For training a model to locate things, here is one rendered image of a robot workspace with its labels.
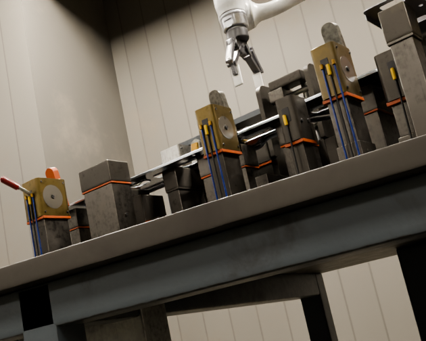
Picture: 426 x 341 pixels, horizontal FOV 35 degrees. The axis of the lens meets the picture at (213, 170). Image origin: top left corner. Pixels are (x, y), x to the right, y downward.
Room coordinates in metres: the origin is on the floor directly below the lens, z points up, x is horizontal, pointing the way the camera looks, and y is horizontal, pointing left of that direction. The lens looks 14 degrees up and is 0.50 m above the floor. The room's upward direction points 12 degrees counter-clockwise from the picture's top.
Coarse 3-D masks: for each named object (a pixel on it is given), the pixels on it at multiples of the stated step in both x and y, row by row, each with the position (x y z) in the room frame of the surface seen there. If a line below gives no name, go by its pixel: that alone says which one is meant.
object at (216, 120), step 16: (208, 112) 1.55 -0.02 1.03; (224, 112) 1.58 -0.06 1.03; (208, 128) 1.55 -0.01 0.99; (224, 128) 1.57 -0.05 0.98; (208, 144) 1.56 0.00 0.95; (224, 144) 1.56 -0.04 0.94; (208, 160) 1.56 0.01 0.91; (224, 160) 1.56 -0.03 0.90; (224, 176) 1.56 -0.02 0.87; (240, 176) 1.60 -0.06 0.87; (224, 192) 1.56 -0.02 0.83; (240, 192) 1.59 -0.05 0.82
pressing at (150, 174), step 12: (372, 72) 1.41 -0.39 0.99; (360, 84) 1.50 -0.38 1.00; (372, 84) 1.52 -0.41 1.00; (312, 96) 1.50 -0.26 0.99; (312, 108) 1.61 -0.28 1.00; (264, 120) 1.61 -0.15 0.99; (276, 120) 1.65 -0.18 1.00; (312, 120) 1.70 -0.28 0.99; (240, 132) 1.66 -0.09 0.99; (252, 132) 1.70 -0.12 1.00; (276, 132) 1.75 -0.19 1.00; (252, 144) 1.82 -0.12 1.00; (180, 156) 1.78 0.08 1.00; (192, 156) 1.81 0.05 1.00; (156, 168) 1.82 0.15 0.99; (132, 180) 1.93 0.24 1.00; (144, 180) 1.96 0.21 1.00; (156, 180) 1.99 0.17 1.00; (72, 204) 2.03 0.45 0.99; (84, 204) 2.10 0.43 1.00
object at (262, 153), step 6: (264, 132) 1.91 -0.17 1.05; (252, 138) 1.93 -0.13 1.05; (264, 144) 1.91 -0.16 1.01; (258, 150) 1.92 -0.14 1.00; (264, 150) 1.91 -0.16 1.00; (258, 156) 1.92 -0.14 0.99; (264, 156) 1.91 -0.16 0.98; (270, 156) 1.91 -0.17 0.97; (258, 162) 1.93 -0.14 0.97; (264, 162) 1.92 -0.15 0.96; (270, 162) 1.91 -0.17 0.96; (276, 162) 1.92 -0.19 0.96; (258, 168) 1.94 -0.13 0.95; (264, 168) 1.93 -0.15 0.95; (270, 168) 1.92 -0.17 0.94; (276, 168) 1.93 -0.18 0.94; (276, 174) 1.92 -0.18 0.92
